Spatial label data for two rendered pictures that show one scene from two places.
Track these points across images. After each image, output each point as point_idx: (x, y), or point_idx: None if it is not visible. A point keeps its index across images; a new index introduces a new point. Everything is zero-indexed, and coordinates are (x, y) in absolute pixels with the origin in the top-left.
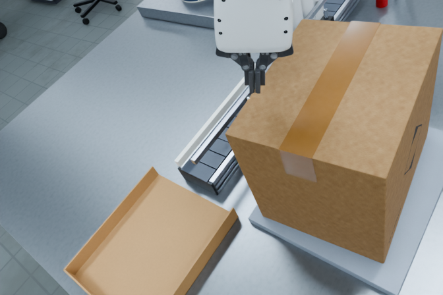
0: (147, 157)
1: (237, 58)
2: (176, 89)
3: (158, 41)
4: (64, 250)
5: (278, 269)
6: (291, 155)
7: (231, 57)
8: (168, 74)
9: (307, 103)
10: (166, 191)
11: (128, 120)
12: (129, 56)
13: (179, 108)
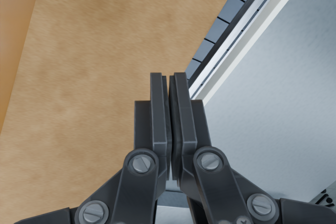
0: (310, 20)
1: (246, 199)
2: (262, 120)
3: (277, 179)
4: None
5: None
6: None
7: (274, 202)
8: (270, 139)
9: (11, 56)
10: None
11: (327, 78)
12: (312, 161)
13: (261, 94)
